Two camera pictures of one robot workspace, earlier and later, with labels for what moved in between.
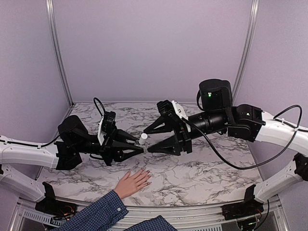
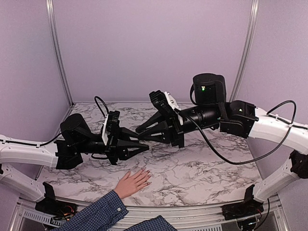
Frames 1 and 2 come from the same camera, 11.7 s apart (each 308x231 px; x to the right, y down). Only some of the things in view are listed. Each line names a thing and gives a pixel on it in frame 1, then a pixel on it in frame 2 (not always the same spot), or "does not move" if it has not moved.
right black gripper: (183, 138) to (173, 133)
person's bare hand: (129, 185) does not move
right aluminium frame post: (255, 7) does not move
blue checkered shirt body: (157, 223) does not move
